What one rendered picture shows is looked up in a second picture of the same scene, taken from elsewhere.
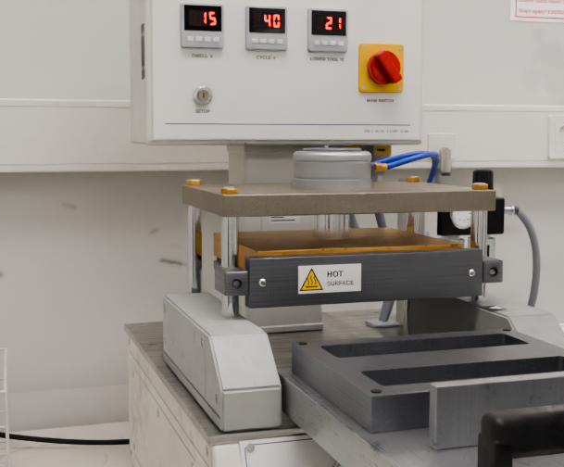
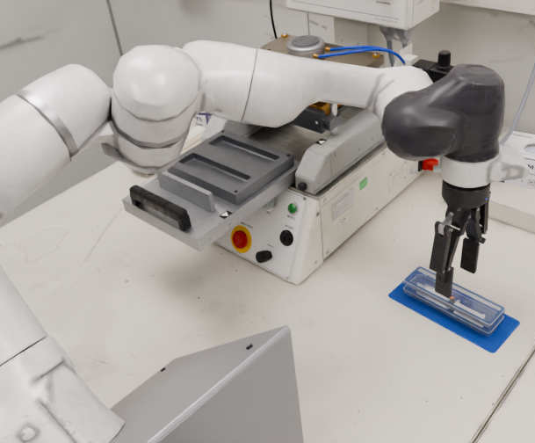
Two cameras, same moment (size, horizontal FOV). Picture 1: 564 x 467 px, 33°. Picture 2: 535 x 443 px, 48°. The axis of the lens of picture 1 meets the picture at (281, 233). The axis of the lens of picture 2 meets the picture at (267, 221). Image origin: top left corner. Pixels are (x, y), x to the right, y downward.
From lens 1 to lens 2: 1.23 m
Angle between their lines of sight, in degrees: 66
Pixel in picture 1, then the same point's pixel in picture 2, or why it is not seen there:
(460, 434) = (164, 186)
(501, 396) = (171, 181)
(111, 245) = not seen: hidden behind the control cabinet
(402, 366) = (206, 156)
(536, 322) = (314, 156)
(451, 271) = (307, 119)
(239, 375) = (207, 134)
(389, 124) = (387, 17)
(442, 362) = (218, 160)
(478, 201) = not seen: hidden behind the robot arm
